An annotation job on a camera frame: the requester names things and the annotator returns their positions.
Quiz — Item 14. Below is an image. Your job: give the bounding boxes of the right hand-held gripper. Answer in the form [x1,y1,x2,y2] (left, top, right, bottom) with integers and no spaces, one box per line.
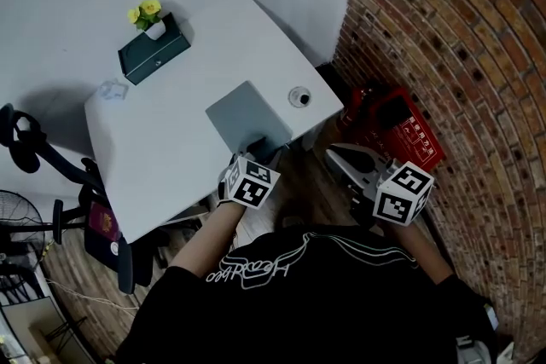
[323,143,435,227]

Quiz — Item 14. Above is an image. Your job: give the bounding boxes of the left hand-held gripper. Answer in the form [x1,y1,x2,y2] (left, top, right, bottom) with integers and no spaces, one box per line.
[216,135,282,211]

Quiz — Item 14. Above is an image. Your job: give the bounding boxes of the grey notebook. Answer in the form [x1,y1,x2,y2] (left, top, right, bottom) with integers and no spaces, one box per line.
[205,80,294,159]

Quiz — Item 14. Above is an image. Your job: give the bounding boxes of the person's right forearm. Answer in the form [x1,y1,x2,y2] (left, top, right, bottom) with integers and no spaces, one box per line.
[381,221,456,285]

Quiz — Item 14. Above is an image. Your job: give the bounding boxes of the person's left forearm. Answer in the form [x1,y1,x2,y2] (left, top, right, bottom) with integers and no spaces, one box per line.
[169,199,247,280]

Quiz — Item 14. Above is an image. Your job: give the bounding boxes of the red fire equipment box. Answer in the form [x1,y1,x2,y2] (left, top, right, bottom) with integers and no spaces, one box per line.
[366,87,447,174]

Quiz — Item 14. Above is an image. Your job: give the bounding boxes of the small black box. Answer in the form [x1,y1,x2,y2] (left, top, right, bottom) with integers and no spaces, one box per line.
[377,95,410,131]

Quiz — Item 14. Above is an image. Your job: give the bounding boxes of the white desk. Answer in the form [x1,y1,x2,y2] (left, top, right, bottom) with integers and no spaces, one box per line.
[84,0,345,245]

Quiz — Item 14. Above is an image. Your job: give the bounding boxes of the red fire extinguisher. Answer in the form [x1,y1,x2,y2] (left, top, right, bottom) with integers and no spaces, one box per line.
[343,84,379,133]

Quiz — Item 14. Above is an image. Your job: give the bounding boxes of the person's black printed shirt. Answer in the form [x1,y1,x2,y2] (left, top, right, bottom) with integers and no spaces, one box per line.
[117,224,498,364]

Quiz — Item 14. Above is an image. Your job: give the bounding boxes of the dark green box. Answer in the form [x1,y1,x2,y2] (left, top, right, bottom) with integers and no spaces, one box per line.
[117,11,192,87]

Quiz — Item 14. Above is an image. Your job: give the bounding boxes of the yellow flower in white pot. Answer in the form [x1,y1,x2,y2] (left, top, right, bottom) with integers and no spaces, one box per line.
[126,0,166,42]

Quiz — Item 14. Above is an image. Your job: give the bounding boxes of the clear plastic wrapper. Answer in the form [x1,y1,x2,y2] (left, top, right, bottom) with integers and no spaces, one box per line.
[96,78,130,102]

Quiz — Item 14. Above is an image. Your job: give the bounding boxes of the maroon passport booklet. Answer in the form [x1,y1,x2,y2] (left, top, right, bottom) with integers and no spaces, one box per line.
[87,201,119,242]

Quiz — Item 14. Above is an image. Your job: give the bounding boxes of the white grey waist device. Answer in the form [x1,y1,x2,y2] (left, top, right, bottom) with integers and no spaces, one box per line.
[455,334,491,364]

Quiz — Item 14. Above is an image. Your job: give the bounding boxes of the black office chair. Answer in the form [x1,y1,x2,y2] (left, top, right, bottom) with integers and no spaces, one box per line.
[0,103,170,295]

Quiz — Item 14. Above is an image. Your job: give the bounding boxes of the black standing fan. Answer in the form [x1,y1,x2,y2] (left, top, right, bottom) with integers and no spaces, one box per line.
[0,189,56,265]

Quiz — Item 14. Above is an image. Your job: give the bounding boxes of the black metal shelf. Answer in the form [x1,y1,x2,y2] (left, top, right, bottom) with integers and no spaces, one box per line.
[0,263,99,364]

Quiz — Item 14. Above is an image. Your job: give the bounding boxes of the round desk cable grommet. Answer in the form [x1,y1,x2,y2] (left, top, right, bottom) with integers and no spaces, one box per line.
[288,85,312,107]

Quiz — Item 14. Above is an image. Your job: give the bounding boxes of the white floor cable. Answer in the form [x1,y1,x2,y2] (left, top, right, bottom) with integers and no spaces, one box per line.
[44,277,140,312]

